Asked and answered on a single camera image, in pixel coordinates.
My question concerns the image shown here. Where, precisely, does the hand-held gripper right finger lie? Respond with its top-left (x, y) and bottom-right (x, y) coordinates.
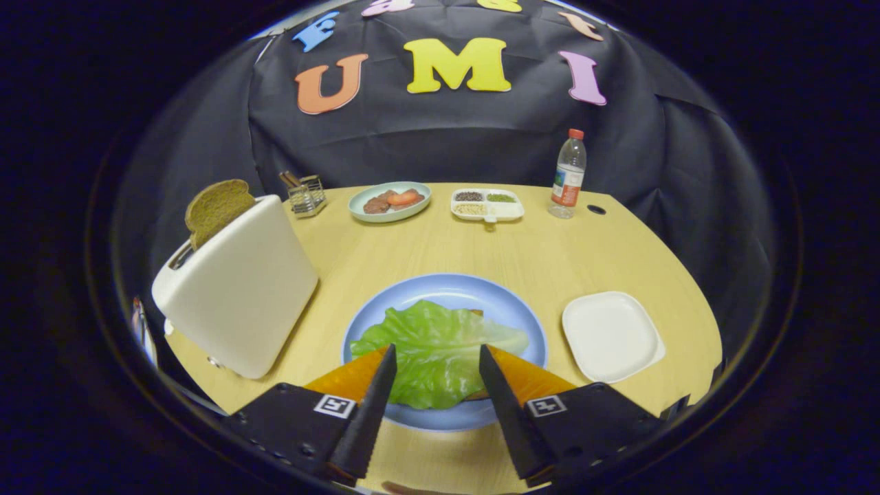
top-left (478, 344), bottom-right (690, 482)

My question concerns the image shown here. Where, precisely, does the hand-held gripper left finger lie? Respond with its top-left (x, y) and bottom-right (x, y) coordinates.
top-left (229, 344), bottom-right (398, 482)

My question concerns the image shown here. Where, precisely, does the green lettuce leaf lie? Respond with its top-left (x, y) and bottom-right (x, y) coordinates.
top-left (350, 300), bottom-right (529, 410)

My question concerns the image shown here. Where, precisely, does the brown toast slice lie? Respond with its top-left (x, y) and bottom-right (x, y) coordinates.
top-left (184, 179), bottom-right (256, 250)

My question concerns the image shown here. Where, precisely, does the brown bread slice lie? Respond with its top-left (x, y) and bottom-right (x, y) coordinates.
top-left (412, 309), bottom-right (490, 402)

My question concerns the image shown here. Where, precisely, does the small white square plate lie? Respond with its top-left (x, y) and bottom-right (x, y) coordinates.
top-left (562, 291), bottom-right (666, 384)

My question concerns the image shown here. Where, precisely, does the blue plate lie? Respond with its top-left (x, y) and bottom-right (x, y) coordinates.
top-left (342, 273), bottom-right (549, 432)

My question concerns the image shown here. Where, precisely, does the white toaster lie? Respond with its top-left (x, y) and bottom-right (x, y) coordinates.
top-left (151, 195), bottom-right (320, 380)

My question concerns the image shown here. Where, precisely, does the pale green plate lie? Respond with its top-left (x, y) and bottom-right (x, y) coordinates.
top-left (347, 181), bottom-right (432, 223)

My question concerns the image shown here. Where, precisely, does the white divided seasoning dish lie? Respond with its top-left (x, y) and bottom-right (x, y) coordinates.
top-left (450, 188), bottom-right (525, 225)

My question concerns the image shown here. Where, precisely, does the clear bottle red cap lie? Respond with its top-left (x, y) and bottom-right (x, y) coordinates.
top-left (548, 129), bottom-right (587, 219)

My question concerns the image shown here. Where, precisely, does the black backdrop cloth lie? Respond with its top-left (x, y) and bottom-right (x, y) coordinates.
top-left (113, 0), bottom-right (778, 358)

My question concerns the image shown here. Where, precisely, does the metal wire basket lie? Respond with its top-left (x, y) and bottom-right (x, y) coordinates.
top-left (278, 170), bottom-right (328, 219)

